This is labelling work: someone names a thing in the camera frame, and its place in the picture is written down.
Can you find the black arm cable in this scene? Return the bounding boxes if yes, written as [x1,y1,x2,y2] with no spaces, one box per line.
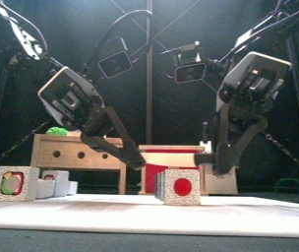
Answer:
[157,48,181,82]
[84,9,156,75]

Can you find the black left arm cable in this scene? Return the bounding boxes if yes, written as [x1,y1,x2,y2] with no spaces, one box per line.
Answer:
[84,9,156,75]

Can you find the dark green wire loop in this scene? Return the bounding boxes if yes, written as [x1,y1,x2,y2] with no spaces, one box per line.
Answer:
[272,177,299,203]

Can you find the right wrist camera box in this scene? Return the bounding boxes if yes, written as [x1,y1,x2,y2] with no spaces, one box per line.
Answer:
[172,41,208,84]

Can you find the white wooden knife holder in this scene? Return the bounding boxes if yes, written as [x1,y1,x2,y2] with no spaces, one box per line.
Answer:
[198,140,239,196]

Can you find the dark frame side post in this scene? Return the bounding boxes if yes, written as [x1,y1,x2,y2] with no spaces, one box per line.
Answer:
[286,32,299,165]

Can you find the black diagonal frame strut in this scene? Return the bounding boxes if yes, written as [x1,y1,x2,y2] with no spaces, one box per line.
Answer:
[262,130,299,180]
[0,118,52,173]

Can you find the tall white block red inset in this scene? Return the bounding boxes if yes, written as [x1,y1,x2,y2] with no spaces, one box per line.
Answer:
[38,169,70,198]

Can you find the green toy vegetable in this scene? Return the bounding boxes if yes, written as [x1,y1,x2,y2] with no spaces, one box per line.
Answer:
[44,126,69,137]

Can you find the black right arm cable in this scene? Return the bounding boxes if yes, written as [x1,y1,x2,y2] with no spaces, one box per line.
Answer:
[157,48,181,82]

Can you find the speckled block green red shapes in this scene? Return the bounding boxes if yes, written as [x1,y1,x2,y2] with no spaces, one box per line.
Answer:
[0,165,40,202]

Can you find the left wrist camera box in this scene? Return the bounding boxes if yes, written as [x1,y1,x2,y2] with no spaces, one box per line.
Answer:
[96,35,133,80]

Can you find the white toy block yellow top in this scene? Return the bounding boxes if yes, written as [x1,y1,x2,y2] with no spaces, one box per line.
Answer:
[66,129,84,138]

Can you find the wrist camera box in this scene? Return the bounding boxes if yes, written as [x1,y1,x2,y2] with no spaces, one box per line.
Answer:
[172,41,208,84]
[96,35,133,80]

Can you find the speckled cube with red circle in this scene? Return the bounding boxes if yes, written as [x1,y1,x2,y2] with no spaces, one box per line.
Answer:
[163,168,202,207]

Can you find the wooden bench with round holes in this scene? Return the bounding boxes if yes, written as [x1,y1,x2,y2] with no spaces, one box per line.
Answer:
[30,133,128,195]

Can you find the white table mat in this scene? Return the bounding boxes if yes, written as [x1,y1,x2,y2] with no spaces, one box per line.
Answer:
[0,193,299,239]

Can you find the red box with wooden frame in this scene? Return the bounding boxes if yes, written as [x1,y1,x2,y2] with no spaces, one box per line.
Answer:
[137,145,206,196]

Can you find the small white block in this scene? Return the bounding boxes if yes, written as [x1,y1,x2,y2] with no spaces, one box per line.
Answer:
[66,180,80,196]
[36,179,56,200]

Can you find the grey vertical frame pole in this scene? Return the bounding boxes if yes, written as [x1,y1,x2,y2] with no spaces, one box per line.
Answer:
[144,0,155,145]

